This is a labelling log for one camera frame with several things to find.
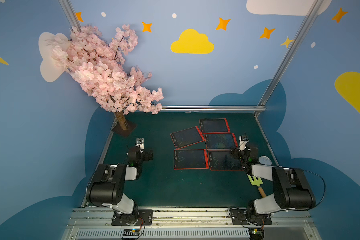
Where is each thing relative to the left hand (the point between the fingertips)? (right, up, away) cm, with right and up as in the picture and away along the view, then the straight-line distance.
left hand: (144, 146), depth 95 cm
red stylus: (+38, +8, +15) cm, 42 cm away
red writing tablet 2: (+51, -9, 0) cm, 52 cm away
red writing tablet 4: (+30, -8, +1) cm, 31 cm away
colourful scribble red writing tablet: (+52, +3, +10) cm, 53 cm away
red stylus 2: (+63, +4, +11) cm, 64 cm away
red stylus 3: (+41, -11, -2) cm, 42 cm away
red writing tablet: (+28, +5, +12) cm, 31 cm away
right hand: (+63, +1, 0) cm, 63 cm away
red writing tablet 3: (+50, +14, +20) cm, 55 cm away
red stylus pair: (+60, +14, +20) cm, 65 cm away
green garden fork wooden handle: (+69, -20, -9) cm, 72 cm away
